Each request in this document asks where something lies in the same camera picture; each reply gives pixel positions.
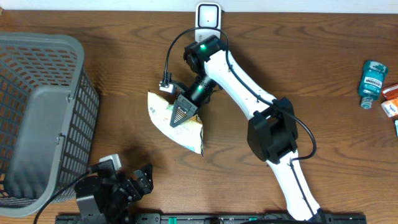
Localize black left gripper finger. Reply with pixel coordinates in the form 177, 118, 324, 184
134, 170, 149, 195
141, 164, 154, 190

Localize yellow snack bag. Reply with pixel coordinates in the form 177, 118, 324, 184
147, 91, 203, 156

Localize teal mouthwash bottle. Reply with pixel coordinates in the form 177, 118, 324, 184
358, 60, 389, 110

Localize red chocolate bar wrapper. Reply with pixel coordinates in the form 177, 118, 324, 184
381, 84, 398, 100

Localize orange tissue packet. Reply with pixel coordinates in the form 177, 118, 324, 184
381, 98, 398, 118

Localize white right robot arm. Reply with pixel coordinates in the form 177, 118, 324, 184
170, 35, 324, 222

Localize white barcode scanner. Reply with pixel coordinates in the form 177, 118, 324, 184
195, 2, 222, 42

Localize grey plastic shopping basket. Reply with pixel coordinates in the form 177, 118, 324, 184
1, 32, 100, 218

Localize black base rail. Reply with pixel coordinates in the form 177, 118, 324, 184
55, 212, 368, 224

